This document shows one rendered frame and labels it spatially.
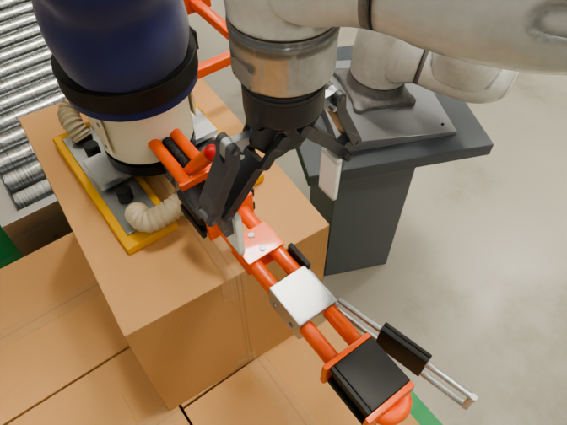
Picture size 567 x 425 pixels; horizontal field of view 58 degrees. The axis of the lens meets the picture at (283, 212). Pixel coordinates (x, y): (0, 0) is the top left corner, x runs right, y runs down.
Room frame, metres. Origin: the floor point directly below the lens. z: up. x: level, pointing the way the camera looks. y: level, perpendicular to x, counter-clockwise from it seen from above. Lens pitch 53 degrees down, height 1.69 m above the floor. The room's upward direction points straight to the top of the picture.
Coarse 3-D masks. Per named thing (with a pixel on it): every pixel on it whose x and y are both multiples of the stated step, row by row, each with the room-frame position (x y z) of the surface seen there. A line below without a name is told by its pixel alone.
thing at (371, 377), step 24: (360, 336) 0.26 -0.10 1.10; (336, 360) 0.23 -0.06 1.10; (360, 360) 0.23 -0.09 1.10; (384, 360) 0.23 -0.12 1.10; (336, 384) 0.21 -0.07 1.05; (360, 384) 0.20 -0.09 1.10; (384, 384) 0.20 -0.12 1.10; (408, 384) 0.20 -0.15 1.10; (360, 408) 0.18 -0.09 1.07; (384, 408) 0.17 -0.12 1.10
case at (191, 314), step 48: (48, 144) 0.74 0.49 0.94; (288, 192) 0.62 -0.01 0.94; (96, 240) 0.51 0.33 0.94; (192, 240) 0.51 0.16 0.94; (288, 240) 0.51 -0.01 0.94; (144, 288) 0.41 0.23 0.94; (192, 288) 0.41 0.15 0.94; (240, 288) 0.44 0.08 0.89; (144, 336) 0.34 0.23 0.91; (192, 336) 0.38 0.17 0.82; (240, 336) 0.43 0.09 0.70; (288, 336) 0.49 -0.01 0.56; (192, 384) 0.36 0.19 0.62
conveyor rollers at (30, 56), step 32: (0, 0) 1.98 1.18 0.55; (0, 32) 1.77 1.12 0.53; (32, 32) 1.76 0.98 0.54; (0, 64) 1.59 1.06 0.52; (32, 64) 1.57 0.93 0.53; (0, 96) 1.41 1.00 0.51; (32, 96) 1.39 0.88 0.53; (64, 96) 1.38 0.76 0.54; (0, 128) 1.23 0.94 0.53; (0, 160) 1.07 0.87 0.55; (32, 192) 0.94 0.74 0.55
